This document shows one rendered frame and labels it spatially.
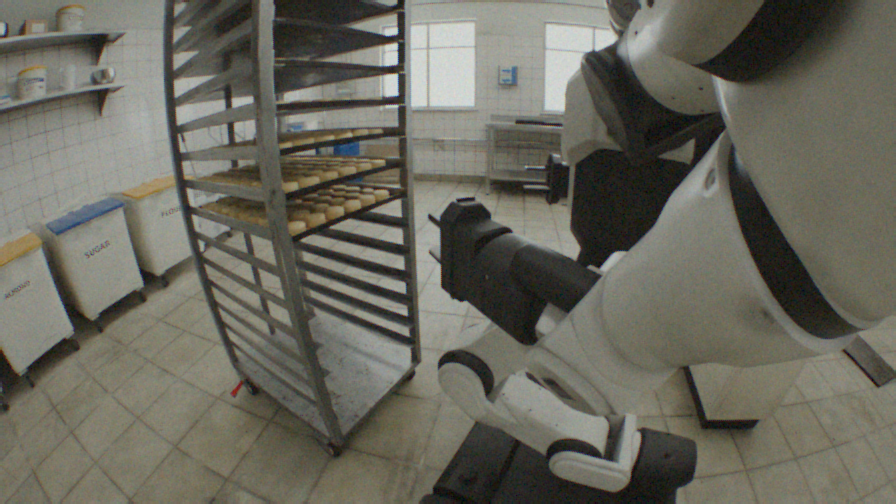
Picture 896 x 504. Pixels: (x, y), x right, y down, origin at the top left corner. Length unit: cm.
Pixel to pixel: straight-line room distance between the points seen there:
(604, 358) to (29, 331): 249
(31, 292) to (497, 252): 238
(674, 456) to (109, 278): 283
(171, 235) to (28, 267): 114
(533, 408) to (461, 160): 431
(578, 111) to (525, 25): 447
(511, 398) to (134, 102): 337
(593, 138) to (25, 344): 260
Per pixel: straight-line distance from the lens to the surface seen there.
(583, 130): 45
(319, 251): 137
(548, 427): 84
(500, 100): 477
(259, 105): 66
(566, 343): 19
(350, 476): 119
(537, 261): 24
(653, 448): 90
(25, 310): 244
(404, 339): 127
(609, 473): 86
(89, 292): 255
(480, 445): 99
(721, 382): 138
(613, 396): 20
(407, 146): 97
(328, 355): 138
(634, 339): 15
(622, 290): 15
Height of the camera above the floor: 102
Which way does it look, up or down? 24 degrees down
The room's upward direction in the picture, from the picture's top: straight up
